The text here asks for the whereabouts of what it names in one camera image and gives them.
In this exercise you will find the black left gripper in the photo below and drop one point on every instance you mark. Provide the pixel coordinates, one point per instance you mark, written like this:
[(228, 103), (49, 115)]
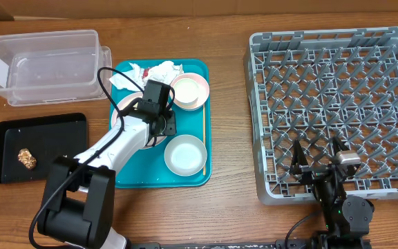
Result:
[(172, 127)]

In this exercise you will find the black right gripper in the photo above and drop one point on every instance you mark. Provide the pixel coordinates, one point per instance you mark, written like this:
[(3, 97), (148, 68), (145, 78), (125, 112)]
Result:
[(317, 173)]

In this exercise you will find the grey bowl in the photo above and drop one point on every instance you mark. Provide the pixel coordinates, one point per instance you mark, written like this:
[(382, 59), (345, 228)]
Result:
[(185, 155)]

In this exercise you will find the pink plate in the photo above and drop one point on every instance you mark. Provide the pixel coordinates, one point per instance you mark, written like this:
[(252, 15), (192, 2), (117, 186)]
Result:
[(124, 102)]

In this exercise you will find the white napkin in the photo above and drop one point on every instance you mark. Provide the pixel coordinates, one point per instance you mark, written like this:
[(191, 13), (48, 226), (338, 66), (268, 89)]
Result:
[(164, 72)]

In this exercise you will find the red wrapper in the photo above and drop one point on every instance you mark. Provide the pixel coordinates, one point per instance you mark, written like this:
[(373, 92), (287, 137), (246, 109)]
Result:
[(145, 73)]

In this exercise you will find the brown food chunk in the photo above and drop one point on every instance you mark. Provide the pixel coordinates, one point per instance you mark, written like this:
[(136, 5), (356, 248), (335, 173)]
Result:
[(27, 159)]

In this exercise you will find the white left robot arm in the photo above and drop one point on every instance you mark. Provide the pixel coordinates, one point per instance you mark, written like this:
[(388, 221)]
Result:
[(78, 201)]

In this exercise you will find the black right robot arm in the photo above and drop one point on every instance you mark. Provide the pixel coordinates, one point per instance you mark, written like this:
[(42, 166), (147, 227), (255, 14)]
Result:
[(347, 218)]

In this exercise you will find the grey plastic dishwasher rack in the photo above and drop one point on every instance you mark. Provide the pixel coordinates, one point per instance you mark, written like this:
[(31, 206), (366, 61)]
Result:
[(315, 85)]

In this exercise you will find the pale green cup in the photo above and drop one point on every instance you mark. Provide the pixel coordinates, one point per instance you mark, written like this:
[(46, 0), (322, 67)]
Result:
[(186, 91)]

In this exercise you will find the teal serving tray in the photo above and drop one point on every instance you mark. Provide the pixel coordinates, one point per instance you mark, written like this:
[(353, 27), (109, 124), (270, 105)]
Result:
[(147, 168)]

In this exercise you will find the wooden chopstick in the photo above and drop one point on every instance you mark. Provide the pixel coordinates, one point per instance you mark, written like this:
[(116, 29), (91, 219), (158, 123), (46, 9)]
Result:
[(204, 136)]

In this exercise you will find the pink bowl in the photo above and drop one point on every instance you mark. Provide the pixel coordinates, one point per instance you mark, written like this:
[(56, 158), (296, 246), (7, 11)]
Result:
[(203, 91)]

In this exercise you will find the clear plastic bin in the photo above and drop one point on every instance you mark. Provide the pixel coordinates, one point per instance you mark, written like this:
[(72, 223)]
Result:
[(54, 67)]

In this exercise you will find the black tray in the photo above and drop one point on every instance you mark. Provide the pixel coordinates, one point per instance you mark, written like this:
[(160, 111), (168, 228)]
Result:
[(46, 138)]

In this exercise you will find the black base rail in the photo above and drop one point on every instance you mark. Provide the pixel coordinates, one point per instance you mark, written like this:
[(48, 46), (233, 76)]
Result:
[(278, 244)]

